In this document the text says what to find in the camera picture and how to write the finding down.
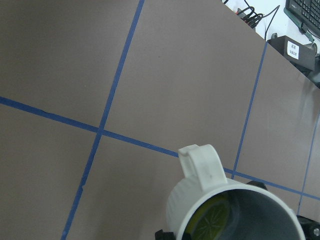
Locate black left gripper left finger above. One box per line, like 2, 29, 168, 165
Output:
154, 229, 176, 240

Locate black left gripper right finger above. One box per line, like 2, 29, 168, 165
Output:
247, 180, 320, 240

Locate lemon slice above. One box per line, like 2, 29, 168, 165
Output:
183, 193, 231, 240

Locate white ribbed mug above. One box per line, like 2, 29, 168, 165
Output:
166, 144, 305, 240

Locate black box with label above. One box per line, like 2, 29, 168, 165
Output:
267, 34, 318, 72

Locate black keyboard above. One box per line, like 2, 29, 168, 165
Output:
285, 0, 320, 37

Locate black cable bundle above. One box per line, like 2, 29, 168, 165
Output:
222, 0, 281, 41

